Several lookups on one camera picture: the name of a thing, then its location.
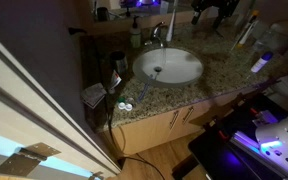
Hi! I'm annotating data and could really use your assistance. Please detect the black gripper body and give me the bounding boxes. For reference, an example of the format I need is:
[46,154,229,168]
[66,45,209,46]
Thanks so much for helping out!
[190,0,242,12]

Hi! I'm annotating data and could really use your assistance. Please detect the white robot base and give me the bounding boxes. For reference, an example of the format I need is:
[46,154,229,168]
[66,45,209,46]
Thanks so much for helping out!
[254,107,288,180]

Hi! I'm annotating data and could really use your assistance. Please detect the black metal cup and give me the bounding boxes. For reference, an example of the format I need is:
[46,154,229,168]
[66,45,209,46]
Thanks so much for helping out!
[109,50,129,75]

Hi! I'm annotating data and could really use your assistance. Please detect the white tube yellow cap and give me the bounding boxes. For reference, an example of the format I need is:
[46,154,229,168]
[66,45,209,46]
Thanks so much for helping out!
[236,9,261,48]

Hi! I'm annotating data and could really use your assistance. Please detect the chrome faucet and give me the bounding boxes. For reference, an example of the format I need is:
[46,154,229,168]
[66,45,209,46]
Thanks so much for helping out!
[144,21,169,49]

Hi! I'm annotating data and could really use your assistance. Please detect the white round sink basin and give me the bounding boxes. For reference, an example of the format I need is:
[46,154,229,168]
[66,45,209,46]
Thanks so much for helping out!
[132,47,205,89]

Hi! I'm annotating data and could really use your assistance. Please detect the white bottle blue cap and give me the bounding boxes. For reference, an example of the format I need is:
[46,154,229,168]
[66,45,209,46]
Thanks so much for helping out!
[250,51,275,74]

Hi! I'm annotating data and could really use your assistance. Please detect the green soap dispenser black pump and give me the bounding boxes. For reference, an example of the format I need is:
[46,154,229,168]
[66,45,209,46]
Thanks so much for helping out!
[129,15,143,50]

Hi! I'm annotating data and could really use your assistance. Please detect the red white toothpaste tube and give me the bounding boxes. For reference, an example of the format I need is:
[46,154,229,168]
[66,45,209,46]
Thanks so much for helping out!
[107,69,123,95]

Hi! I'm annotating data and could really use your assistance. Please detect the white contact lens case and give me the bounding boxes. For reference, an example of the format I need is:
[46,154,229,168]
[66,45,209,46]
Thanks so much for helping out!
[117,101,134,112]

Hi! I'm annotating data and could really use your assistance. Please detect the wooden vanity cabinet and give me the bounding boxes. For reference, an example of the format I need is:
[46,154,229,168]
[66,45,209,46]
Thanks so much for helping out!
[111,85,262,157]

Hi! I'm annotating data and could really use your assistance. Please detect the white folded cloth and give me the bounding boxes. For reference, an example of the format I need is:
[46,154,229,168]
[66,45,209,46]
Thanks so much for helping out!
[80,82,108,110]

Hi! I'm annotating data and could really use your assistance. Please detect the black robot cart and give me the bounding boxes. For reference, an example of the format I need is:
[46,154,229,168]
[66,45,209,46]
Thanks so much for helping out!
[187,92,288,180]

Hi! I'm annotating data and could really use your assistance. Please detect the beige door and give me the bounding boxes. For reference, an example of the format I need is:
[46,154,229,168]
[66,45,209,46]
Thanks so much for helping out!
[0,25,122,180]

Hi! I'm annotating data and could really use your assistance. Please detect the large metal door hinge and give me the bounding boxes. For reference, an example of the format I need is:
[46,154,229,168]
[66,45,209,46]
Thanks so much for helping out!
[0,142,62,178]

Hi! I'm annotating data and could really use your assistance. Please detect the wall mirror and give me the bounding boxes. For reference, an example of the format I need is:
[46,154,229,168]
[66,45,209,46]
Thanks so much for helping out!
[89,0,198,23]

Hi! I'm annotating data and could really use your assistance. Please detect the metal cabinet handle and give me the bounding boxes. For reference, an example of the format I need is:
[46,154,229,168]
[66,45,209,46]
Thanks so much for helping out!
[182,105,195,125]
[168,109,181,131]

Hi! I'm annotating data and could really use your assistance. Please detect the black power cable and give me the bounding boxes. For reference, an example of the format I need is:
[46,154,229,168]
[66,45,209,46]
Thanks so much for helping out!
[105,92,167,180]

